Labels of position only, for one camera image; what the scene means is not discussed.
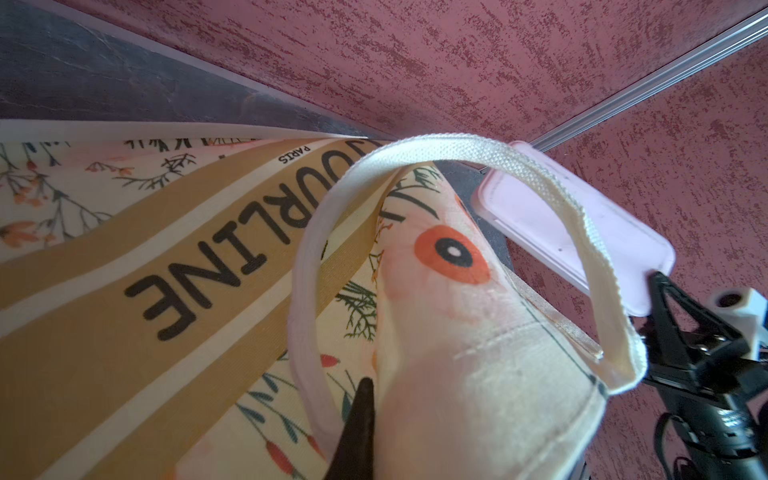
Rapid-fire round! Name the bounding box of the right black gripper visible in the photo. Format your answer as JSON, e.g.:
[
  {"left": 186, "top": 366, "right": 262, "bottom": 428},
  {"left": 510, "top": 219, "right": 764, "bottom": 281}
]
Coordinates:
[{"left": 644, "top": 272, "right": 767, "bottom": 444}]

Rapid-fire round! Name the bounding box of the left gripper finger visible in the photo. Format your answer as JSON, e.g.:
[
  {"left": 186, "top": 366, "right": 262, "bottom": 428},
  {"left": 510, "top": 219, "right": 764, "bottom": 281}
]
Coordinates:
[{"left": 324, "top": 377, "right": 376, "bottom": 480}]

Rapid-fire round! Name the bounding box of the printed canvas tote bag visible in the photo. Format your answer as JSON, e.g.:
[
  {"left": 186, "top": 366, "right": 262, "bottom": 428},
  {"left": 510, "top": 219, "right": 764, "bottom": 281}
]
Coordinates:
[{"left": 1, "top": 121, "right": 648, "bottom": 479}]

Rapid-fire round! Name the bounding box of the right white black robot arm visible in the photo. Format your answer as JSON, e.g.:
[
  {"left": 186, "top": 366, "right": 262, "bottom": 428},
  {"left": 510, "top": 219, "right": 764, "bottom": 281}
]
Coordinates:
[{"left": 640, "top": 272, "right": 767, "bottom": 479}]

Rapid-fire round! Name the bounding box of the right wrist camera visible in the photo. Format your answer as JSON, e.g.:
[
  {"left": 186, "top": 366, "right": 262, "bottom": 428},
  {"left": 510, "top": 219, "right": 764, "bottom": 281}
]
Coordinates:
[{"left": 708, "top": 287, "right": 767, "bottom": 362}]

